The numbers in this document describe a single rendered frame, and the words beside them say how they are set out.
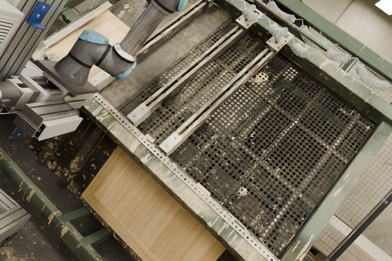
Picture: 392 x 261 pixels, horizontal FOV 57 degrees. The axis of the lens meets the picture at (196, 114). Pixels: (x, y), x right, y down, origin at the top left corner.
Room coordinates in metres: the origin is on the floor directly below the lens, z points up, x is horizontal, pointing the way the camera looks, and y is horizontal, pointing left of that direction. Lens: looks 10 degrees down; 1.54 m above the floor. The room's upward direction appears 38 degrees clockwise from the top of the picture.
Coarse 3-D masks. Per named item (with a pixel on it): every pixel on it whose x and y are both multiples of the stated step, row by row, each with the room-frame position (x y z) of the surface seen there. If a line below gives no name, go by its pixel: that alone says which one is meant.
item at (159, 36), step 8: (200, 0) 2.60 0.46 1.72; (208, 0) 2.56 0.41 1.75; (192, 8) 2.55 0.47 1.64; (200, 8) 2.56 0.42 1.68; (176, 16) 2.47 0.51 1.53; (184, 16) 2.48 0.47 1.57; (192, 16) 2.54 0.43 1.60; (168, 24) 2.41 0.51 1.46; (176, 24) 2.43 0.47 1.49; (184, 24) 2.51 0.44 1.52; (160, 32) 2.37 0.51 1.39; (168, 32) 2.38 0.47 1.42; (176, 32) 2.47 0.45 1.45; (152, 40) 2.31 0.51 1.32; (160, 40) 2.36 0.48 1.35; (144, 48) 2.26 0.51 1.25; (152, 48) 2.33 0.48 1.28; (136, 56) 2.22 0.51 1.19; (144, 56) 2.30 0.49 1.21; (104, 72) 2.10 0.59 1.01; (88, 80) 2.05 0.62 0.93; (96, 80) 2.06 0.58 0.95; (104, 80) 2.08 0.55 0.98; (112, 80) 2.15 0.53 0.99
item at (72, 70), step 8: (72, 56) 1.50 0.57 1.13; (56, 64) 1.51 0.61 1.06; (64, 64) 1.49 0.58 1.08; (72, 64) 1.50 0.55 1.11; (80, 64) 1.51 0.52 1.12; (64, 72) 1.48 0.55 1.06; (72, 72) 1.49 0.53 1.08; (80, 72) 1.51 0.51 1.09; (88, 72) 1.56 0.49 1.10; (72, 80) 1.49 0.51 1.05; (80, 80) 1.52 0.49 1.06
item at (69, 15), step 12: (72, 12) 2.46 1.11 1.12; (84, 12) 2.50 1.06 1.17; (216, 36) 2.58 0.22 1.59; (228, 48) 2.57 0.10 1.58; (240, 48) 2.55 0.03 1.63; (264, 72) 2.47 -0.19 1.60; (276, 72) 2.48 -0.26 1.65; (312, 108) 2.37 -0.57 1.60; (324, 108) 2.38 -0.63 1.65; (228, 144) 2.10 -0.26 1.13; (348, 144) 2.33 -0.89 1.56; (228, 156) 2.05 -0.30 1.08; (240, 156) 2.07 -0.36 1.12; (264, 180) 2.01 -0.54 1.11; (264, 192) 1.98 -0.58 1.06; (276, 192) 1.98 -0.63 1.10; (300, 204) 1.98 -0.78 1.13
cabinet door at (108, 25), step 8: (104, 16) 2.42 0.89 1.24; (112, 16) 2.43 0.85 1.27; (88, 24) 2.35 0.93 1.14; (96, 24) 2.37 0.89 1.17; (104, 24) 2.38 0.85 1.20; (112, 24) 2.40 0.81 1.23; (120, 24) 2.41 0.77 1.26; (80, 32) 2.31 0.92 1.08; (104, 32) 2.35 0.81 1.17; (112, 32) 2.36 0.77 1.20; (120, 32) 2.37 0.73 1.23; (64, 40) 2.24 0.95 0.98; (72, 40) 2.26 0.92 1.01; (112, 40) 2.32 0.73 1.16; (120, 40) 2.33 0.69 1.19; (56, 48) 2.20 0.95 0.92; (64, 48) 2.21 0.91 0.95; (64, 56) 2.17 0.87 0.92; (96, 72) 2.15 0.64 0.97
